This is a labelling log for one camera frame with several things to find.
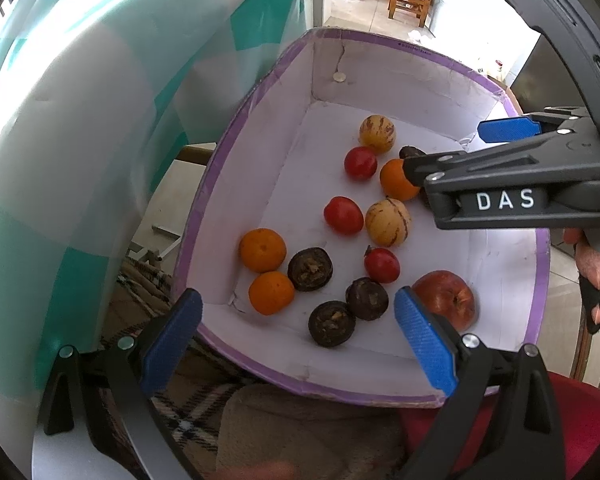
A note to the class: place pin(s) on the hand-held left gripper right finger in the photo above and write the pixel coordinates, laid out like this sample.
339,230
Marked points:
425,340

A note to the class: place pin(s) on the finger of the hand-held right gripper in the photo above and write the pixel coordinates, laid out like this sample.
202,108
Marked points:
505,200
510,129

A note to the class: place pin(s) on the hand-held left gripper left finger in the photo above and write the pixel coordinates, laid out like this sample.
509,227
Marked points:
172,340

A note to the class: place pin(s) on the red apple with stem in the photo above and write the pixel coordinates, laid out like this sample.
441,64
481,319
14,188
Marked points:
445,300

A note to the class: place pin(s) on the small red tomato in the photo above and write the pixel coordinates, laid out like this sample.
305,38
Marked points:
381,265
360,162

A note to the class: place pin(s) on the small orange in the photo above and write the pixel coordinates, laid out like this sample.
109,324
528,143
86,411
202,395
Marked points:
395,180
271,292

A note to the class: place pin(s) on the striped yellow pepino melon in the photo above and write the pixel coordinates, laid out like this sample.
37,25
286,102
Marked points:
387,221
377,132

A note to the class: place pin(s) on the large orange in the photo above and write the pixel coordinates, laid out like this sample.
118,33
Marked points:
262,250

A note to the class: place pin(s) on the large red tomato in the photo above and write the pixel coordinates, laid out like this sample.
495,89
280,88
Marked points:
343,215

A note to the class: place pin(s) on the purple rimmed white cardboard box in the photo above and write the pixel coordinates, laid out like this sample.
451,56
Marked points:
305,160

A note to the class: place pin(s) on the person's right hand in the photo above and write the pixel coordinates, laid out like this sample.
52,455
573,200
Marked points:
592,267

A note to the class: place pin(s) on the plaid blanket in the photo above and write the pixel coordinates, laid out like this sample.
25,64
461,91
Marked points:
145,290

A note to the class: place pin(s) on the wooden chair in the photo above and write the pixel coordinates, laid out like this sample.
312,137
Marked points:
410,0

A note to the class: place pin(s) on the red chair seat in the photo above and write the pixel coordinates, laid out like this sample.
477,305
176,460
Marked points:
585,425

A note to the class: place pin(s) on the green checked plastic tablecloth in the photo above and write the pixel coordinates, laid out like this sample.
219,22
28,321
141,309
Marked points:
55,160

